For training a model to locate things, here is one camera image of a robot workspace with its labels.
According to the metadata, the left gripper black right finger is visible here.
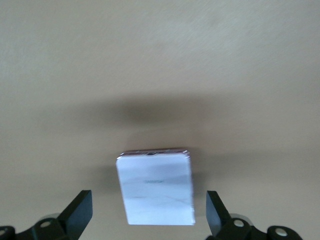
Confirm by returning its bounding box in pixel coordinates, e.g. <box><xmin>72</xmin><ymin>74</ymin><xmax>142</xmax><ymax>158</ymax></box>
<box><xmin>206</xmin><ymin>190</ymin><xmax>266</xmax><ymax>240</ymax></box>

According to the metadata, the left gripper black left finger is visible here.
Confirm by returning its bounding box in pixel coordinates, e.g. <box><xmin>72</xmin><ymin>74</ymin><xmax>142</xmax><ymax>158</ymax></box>
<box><xmin>14</xmin><ymin>189</ymin><xmax>93</xmax><ymax>240</ymax></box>

